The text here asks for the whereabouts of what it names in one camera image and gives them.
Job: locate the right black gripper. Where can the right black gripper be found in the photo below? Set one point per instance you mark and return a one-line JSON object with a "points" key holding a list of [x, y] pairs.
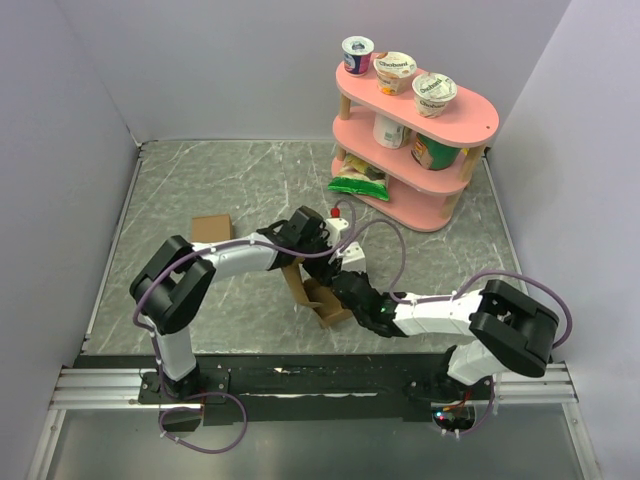
{"points": [[363, 275]]}

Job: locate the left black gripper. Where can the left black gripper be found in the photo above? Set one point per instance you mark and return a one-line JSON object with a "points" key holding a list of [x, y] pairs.
{"points": [[324, 271]]}

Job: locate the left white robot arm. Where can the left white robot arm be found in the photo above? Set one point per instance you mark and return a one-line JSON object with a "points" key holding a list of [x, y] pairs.
{"points": [[170, 289]]}

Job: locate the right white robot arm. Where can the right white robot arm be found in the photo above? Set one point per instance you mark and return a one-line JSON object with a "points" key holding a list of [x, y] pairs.
{"points": [[509, 330]]}

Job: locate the small folded cardboard box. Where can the small folded cardboard box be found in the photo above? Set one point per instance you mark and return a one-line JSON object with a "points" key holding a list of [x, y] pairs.
{"points": [[212, 228]]}

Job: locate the green snack bag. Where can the green snack bag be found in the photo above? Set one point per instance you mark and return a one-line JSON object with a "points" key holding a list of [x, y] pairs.
{"points": [[358, 177]]}

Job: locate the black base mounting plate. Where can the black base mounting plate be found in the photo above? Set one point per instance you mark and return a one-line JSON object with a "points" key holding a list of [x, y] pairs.
{"points": [[229, 388]]}

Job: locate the white container middle shelf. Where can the white container middle shelf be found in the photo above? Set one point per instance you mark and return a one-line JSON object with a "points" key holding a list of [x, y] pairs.
{"points": [[389, 133]]}

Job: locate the pink three-tier shelf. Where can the pink three-tier shelf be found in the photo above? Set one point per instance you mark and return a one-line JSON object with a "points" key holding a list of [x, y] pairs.
{"points": [[427, 176]]}

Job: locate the green can middle shelf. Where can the green can middle shelf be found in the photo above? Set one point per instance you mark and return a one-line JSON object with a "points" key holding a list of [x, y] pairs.
{"points": [[433, 155]]}

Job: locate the Chobani peach yogurt cup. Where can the Chobani peach yogurt cup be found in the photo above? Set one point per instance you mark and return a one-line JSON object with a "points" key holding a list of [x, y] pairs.
{"points": [[394, 72]]}

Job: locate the Chobani white yogurt cup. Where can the Chobani white yogurt cup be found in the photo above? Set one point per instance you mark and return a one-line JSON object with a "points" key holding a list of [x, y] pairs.
{"points": [[432, 93]]}

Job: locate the white blue yogurt cup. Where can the white blue yogurt cup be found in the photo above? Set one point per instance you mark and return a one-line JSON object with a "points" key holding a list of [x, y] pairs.
{"points": [[357, 52]]}

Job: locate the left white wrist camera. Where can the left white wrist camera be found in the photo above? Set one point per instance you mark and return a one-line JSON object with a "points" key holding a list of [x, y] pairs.
{"points": [[337, 227]]}

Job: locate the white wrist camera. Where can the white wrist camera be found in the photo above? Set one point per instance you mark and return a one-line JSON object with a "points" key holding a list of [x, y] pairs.
{"points": [[350, 258], [337, 227]]}

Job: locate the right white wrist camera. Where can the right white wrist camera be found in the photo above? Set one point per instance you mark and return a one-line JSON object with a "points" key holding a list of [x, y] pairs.
{"points": [[350, 258]]}

